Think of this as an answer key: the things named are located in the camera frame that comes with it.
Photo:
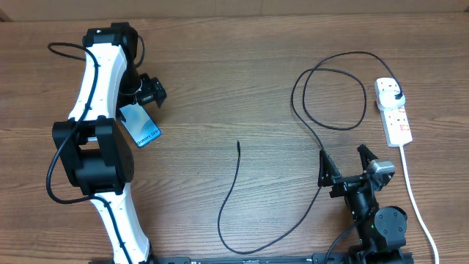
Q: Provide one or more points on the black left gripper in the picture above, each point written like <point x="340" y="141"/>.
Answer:
<point x="153" y="90"/>

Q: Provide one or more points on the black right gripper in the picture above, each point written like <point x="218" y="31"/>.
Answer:
<point x="328" y="173"/>

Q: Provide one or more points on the black Samsung Galaxy smartphone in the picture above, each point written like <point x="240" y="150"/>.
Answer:
<point x="139" y="124"/>

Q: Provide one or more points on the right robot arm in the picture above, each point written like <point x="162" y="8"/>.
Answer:
<point x="381" y="231"/>

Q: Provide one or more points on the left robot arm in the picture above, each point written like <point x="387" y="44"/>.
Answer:
<point x="93" y="161"/>

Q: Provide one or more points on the white USB charger plug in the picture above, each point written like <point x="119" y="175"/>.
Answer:
<point x="387" y="100"/>

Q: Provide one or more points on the white power strip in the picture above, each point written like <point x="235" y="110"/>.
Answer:
<point x="395" y="122"/>

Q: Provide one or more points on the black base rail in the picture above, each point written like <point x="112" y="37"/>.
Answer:
<point x="256" y="260"/>

